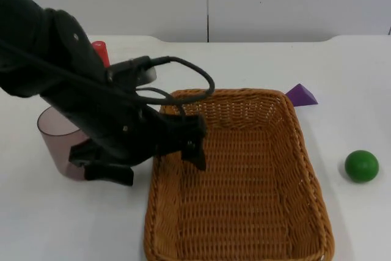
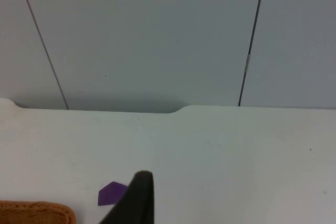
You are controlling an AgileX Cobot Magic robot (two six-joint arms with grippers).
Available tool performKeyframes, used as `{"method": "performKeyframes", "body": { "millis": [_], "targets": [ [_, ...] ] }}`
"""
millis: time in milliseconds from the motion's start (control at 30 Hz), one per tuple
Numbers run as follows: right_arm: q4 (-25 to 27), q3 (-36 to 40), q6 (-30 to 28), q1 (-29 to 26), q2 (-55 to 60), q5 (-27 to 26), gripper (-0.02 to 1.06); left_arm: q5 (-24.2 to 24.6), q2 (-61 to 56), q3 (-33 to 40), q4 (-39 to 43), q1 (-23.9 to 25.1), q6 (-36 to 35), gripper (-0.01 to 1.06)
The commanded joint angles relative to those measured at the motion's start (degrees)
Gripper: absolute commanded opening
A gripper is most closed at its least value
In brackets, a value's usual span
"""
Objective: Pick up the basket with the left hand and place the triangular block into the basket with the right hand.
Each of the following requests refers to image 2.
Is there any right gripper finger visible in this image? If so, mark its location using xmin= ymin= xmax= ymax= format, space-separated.
xmin=98 ymin=170 xmax=154 ymax=224

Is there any purple triangular block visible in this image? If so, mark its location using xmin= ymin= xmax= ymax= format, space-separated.
xmin=98 ymin=181 xmax=130 ymax=207

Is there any pale brown wicker basket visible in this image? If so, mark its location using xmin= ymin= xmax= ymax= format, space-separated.
xmin=0 ymin=200 xmax=77 ymax=224

